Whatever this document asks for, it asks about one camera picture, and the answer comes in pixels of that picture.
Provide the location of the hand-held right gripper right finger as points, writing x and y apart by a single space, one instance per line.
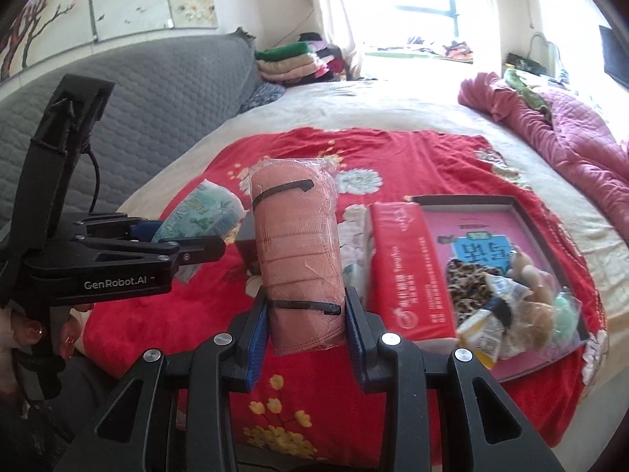
356 334

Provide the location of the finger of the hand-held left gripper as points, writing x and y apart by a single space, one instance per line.
147 230
204 250

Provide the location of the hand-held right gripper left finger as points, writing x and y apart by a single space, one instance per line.
255 344

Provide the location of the green white tissue pack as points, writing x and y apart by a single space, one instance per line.
206 211

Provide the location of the pink face mask pack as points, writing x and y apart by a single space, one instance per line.
295 255

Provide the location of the leopard print scrunchie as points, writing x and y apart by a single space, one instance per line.
467 290

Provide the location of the pink tray box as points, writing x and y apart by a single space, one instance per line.
467 200

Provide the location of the pale green soft item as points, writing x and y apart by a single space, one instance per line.
569 322

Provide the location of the person's left hand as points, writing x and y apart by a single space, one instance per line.
69 334

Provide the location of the dark blue box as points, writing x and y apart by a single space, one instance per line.
245 250

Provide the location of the red tissue box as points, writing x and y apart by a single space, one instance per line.
408 275

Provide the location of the yellow white packet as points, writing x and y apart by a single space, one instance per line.
479 339

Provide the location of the grey quilted headboard cover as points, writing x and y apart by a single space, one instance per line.
172 108

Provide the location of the pink book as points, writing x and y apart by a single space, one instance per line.
467 226

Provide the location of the dark patterned pillow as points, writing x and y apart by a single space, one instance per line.
263 96

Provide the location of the clear bag of snacks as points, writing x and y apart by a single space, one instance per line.
533 329

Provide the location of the red floral blanket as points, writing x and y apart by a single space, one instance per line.
393 157

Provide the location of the stack of folded clothes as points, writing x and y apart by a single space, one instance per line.
290 64

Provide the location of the white curtain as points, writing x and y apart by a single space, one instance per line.
339 14
499 10

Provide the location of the green cloth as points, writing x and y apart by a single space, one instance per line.
528 91

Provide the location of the orange patterned cloth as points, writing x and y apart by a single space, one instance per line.
458 50

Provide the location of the pink quilt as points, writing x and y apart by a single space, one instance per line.
580 128

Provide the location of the black bag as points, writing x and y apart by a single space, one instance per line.
526 61

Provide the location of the white metal rack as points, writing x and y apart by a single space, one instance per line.
550 51

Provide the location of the black television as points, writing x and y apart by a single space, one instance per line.
616 54

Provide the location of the floral wall painting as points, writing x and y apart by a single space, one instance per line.
123 0

